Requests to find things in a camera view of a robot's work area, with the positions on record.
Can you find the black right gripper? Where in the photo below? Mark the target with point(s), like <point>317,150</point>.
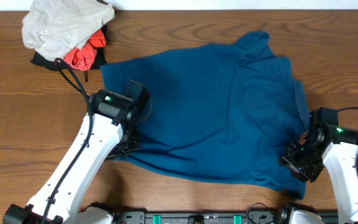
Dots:
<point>287,159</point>

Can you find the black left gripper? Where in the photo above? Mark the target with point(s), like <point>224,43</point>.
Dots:
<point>135,145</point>

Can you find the teal blue t-shirt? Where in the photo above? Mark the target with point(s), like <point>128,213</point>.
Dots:
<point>221,113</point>

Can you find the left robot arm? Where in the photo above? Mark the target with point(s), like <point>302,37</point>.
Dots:
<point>109,131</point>

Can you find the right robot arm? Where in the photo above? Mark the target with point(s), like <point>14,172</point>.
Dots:
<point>328,146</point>

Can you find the red-orange garment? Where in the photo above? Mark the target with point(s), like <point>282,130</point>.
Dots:
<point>83,59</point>

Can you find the black garment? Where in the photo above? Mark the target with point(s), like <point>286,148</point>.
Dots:
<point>99,61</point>

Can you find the beige crumpled garment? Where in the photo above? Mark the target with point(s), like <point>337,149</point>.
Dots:
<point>54,28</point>

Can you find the black mounting rail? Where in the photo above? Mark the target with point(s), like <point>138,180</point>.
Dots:
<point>291,213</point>

